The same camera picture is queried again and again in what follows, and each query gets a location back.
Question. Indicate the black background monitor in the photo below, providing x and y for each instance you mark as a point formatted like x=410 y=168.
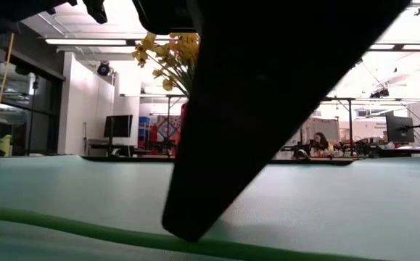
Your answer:
x=118 y=125

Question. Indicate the red ribbed glass vase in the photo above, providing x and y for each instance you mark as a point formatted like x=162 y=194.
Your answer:
x=184 y=123

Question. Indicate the black monitor on arm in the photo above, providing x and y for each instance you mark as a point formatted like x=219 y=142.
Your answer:
x=400 y=128

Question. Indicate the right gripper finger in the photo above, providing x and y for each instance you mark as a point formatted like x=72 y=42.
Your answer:
x=267 y=72

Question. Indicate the ceiling light strip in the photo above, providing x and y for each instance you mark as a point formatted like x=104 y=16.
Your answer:
x=86 y=42

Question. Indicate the colourful patterned wall hanging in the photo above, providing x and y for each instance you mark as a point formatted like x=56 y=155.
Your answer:
x=168 y=127

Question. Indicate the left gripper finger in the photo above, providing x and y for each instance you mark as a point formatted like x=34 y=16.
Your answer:
x=95 y=10

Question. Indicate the black background metal frame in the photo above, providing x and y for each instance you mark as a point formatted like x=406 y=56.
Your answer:
x=350 y=127

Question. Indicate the orange artificial flower bunch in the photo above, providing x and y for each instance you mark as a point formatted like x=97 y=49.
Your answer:
x=142 y=54
x=188 y=47

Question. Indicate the blue storage bins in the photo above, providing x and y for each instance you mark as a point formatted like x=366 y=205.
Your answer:
x=144 y=125

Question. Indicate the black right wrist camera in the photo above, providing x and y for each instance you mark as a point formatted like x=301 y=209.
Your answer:
x=166 y=16

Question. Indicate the wooden stick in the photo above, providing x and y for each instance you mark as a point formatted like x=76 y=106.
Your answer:
x=2 y=90

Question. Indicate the yellow green container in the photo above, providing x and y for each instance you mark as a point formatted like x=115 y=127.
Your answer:
x=4 y=145

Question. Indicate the person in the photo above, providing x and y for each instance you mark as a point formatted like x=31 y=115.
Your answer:
x=320 y=143

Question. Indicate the black ceiling spotlight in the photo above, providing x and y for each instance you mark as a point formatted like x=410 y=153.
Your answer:
x=103 y=69

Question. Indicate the yellow artificial tulip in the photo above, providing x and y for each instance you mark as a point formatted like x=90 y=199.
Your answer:
x=86 y=229

